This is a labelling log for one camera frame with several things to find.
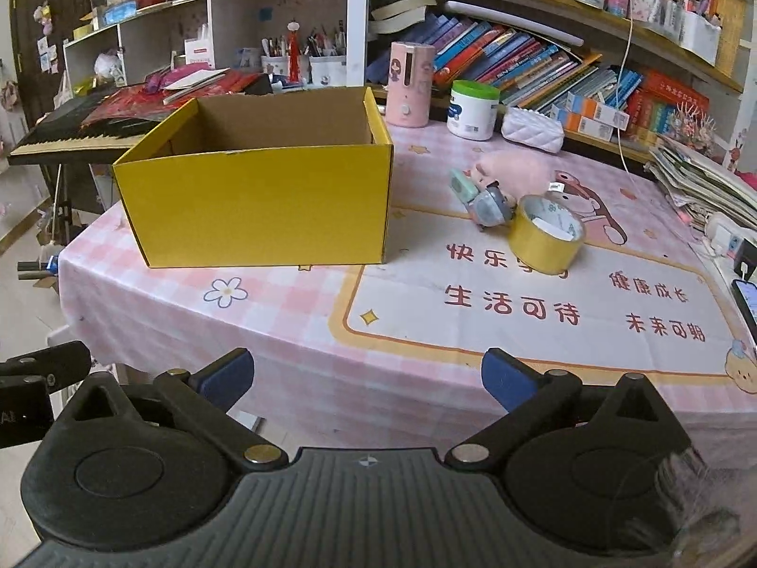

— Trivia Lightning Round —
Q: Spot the yellow packing tape roll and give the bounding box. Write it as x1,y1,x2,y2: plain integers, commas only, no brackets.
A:
508,195,585,275

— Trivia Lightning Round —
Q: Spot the white USB charger plug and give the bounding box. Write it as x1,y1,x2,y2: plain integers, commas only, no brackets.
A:
532,217,575,241

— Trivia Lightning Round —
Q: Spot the grey toy car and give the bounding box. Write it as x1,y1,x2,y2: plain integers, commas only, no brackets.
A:
467,185,514,230

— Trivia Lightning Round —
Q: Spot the small mint green toy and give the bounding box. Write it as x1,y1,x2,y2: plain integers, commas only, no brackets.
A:
449,169,480,205

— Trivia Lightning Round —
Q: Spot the pink round plush toy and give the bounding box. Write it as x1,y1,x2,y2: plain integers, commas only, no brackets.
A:
470,148,553,200

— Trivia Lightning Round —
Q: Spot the black electronic keyboard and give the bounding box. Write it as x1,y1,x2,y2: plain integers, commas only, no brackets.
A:
8,92,157,166

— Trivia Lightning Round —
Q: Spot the yellow cardboard box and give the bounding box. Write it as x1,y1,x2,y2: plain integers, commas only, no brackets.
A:
114,87,393,268

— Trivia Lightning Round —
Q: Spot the smartphone on stand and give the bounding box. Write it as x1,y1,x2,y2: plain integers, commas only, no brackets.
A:
731,280,757,344

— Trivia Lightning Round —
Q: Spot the white quilted pearl purse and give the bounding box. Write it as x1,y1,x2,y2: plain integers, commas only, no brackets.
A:
501,108,564,154

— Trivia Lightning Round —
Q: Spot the stack of papers magazines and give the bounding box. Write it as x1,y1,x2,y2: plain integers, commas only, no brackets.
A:
645,139,756,233

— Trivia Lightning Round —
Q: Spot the white jar green lid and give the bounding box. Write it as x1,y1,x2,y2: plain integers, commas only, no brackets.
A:
447,80,501,141

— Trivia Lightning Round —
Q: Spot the orange blue medicine box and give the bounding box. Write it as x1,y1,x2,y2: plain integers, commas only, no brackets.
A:
566,92,630,132

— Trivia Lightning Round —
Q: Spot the red gift bags pile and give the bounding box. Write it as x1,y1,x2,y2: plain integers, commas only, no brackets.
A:
81,68,273,128

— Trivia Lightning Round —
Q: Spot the pink cylindrical humidifier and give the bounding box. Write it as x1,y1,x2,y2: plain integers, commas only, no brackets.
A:
385,43,436,128

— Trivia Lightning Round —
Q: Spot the row of colourful books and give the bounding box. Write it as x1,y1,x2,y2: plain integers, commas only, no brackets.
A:
365,10,711,144

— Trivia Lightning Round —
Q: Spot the white pen holder cup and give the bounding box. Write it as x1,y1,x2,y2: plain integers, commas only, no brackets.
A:
309,55,346,87

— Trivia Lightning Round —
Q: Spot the red white bottle figure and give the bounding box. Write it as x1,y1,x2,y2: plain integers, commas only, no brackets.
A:
286,21,300,83

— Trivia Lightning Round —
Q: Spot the wooden bookshelf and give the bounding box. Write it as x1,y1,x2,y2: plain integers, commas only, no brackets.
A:
373,0,756,151

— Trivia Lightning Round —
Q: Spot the white cubby shelf unit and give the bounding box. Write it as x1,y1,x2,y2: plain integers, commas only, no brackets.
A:
63,0,349,86

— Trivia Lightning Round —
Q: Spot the white hanging cable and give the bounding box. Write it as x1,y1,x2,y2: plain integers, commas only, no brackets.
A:
614,5,638,173

